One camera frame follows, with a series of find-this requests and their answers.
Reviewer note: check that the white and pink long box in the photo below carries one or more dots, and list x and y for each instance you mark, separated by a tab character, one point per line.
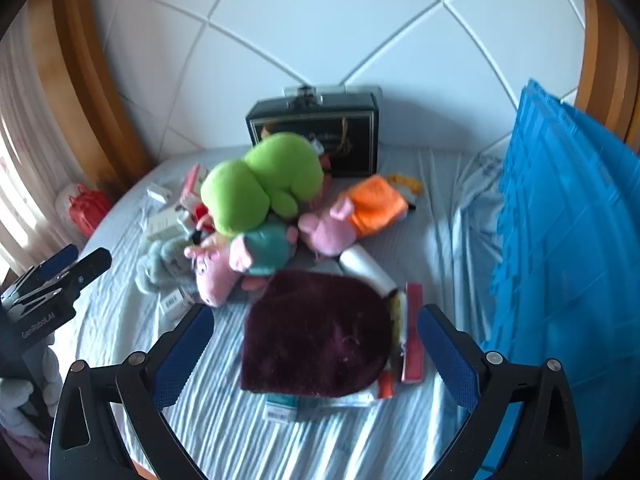
413	335

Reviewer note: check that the small red black plush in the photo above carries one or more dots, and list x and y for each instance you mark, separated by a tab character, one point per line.
202	220

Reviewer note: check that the teal and white box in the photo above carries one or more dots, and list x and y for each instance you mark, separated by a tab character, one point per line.
281	406

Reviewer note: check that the orange tube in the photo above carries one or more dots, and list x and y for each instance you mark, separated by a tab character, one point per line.
386	385

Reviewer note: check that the pig plush with orange dress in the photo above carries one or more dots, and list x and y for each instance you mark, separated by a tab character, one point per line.
370	210

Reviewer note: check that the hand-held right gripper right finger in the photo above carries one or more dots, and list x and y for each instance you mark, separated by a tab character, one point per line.
447	360

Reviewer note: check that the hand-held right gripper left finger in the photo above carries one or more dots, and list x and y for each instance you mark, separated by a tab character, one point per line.
182	355

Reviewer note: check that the dark purple fuzzy cloth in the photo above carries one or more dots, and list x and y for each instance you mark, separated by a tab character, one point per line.
315	335

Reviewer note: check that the black gift box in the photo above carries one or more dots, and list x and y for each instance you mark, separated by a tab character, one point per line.
350	135

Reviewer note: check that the grey plush toy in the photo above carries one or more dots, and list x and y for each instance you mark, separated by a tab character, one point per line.
160	265

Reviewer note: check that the small white barcode box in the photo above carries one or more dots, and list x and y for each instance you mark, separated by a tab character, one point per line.
175	305

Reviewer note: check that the yellow plush toy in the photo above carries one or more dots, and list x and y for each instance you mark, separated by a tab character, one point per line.
405	182

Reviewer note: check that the white plastic roll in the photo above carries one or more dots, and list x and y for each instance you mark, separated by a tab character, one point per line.
365	267

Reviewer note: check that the blue plastic crate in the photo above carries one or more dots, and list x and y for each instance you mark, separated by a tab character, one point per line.
560	260

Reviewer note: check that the white carton box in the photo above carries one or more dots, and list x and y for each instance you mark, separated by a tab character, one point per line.
162	223

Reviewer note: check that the white padded wooden headboard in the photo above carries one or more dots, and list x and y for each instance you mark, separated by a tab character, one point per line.
300	20

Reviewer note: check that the pig plush with teal dress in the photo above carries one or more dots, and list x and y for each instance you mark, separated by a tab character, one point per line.
265	252

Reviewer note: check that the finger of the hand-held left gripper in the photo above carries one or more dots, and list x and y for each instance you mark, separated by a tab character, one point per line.
90	265
59	259

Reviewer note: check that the green frog plush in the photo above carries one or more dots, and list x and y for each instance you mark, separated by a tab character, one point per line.
265	185

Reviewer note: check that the yellow printed packet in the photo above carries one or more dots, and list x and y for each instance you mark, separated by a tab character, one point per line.
396	315

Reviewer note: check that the beige curtain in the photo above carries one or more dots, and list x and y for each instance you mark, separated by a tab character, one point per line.
20	160

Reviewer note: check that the red bag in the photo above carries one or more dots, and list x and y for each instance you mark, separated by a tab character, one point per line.
89	210

